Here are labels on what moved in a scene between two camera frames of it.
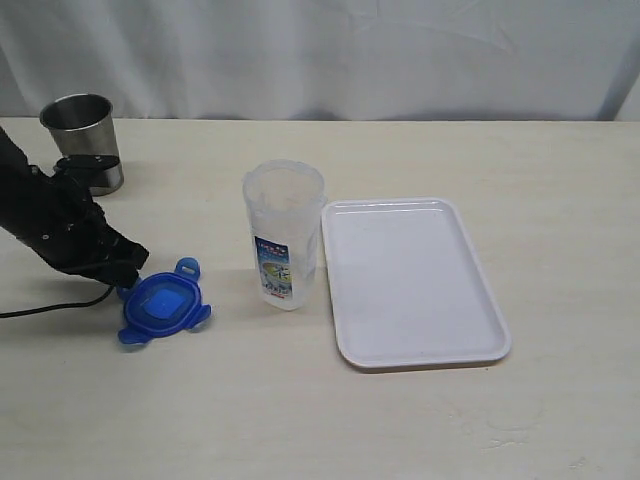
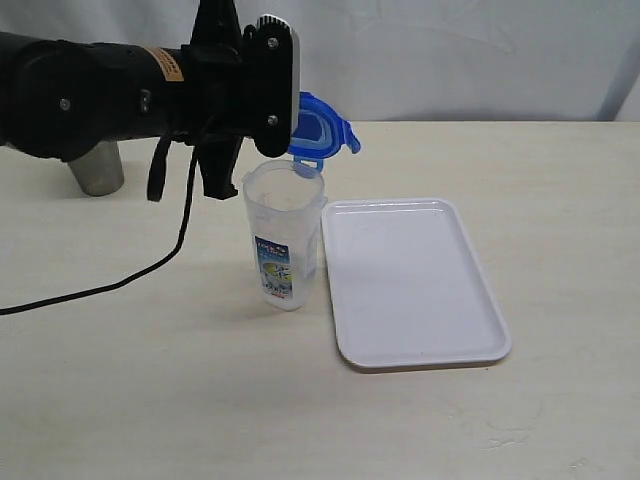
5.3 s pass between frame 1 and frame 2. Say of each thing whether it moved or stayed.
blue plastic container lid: moved
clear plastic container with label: stayed
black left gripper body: moved
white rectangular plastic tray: stayed
